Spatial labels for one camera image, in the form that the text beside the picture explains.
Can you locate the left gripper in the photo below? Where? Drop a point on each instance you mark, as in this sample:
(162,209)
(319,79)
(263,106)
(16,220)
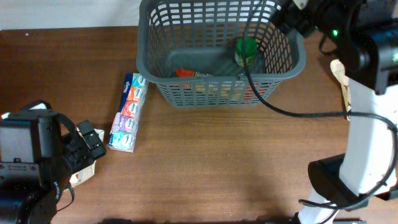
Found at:
(76,142)

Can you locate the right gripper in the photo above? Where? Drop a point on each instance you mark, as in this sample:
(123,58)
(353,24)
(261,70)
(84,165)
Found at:
(293,19)

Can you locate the brown white snack bag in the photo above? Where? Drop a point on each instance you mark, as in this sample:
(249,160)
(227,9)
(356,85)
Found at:
(83,175)

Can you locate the white brown panko bag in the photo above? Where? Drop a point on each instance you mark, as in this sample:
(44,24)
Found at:
(339,72)

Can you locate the green lidded glass jar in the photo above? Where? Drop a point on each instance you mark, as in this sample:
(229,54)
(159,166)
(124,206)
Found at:
(246,50)

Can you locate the grey plastic shopping basket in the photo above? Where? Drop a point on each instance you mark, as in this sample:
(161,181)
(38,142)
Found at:
(187,49)

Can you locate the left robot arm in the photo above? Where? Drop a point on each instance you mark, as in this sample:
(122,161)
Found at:
(41,149)

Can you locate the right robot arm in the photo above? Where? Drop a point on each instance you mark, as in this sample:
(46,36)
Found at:
(365,35)

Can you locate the Kleenex tissue multipack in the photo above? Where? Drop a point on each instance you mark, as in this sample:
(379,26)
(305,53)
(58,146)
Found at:
(125,126)

